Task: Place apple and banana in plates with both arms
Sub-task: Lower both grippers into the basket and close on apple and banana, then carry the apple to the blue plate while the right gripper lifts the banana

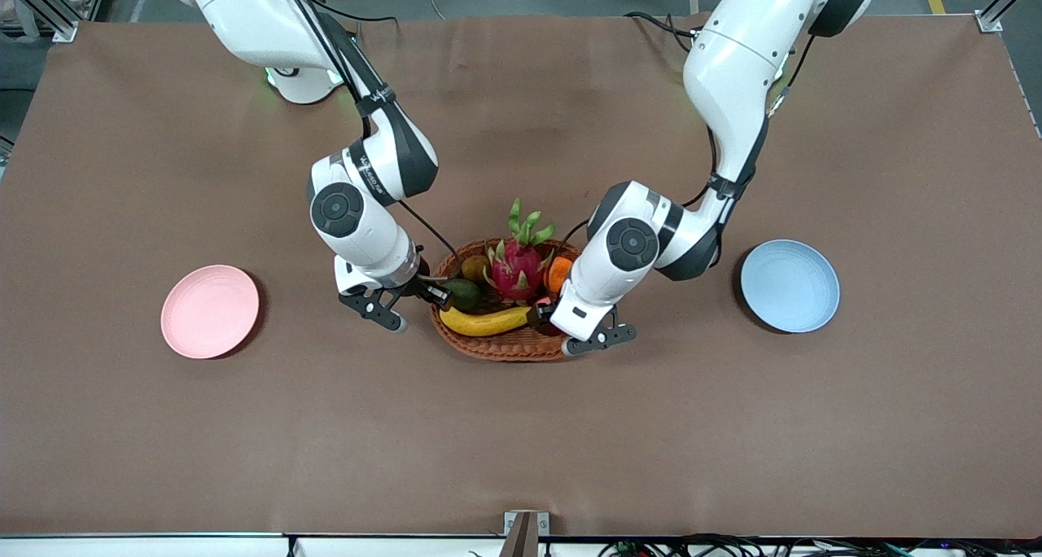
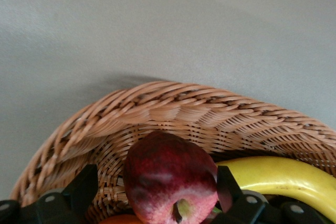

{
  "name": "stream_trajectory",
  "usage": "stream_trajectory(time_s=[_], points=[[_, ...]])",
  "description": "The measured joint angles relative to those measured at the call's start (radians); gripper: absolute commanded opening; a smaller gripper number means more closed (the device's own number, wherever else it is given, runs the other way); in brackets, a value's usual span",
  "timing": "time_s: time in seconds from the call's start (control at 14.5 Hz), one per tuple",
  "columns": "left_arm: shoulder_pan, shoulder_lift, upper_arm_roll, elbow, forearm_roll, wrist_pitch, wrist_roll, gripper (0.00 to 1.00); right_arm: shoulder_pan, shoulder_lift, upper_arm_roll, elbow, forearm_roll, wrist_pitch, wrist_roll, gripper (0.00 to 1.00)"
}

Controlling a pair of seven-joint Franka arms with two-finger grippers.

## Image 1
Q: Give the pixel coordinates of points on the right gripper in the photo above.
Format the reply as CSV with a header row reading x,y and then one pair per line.
x,y
422,282

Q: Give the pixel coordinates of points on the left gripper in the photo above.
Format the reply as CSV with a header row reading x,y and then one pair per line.
x,y
544,312

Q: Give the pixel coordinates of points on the yellow banana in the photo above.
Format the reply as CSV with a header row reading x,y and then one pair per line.
x,y
484,323

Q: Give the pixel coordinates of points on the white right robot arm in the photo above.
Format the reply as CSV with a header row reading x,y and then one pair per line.
x,y
260,19

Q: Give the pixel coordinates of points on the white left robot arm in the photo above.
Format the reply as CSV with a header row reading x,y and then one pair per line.
x,y
733,60

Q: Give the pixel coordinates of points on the green avocado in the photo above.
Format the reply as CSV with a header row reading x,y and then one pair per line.
x,y
466,296

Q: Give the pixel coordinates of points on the orange fruit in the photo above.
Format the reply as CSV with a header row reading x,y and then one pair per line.
x,y
558,274

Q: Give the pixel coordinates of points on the brown kiwi fruit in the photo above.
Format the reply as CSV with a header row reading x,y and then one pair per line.
x,y
475,268

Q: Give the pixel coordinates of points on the brown wicker basket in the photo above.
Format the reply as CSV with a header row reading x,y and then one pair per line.
x,y
505,347

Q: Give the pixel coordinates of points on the pink dragon fruit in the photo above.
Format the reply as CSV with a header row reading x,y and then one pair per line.
x,y
518,272

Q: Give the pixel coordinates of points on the brown table cover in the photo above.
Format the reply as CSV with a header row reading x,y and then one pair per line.
x,y
521,443

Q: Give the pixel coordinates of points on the pink round plate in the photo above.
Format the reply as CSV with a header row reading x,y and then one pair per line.
x,y
209,311

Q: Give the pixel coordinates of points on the light blue round plate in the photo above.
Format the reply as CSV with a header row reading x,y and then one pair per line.
x,y
790,287

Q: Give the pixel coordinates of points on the grey metal bracket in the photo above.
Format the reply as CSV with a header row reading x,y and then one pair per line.
x,y
523,532

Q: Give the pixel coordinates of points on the white table edge rail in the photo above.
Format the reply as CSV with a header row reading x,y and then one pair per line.
x,y
146,546

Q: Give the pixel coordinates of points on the aluminium frame post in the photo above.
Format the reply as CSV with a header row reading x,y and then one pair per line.
x,y
1005,3
41,7

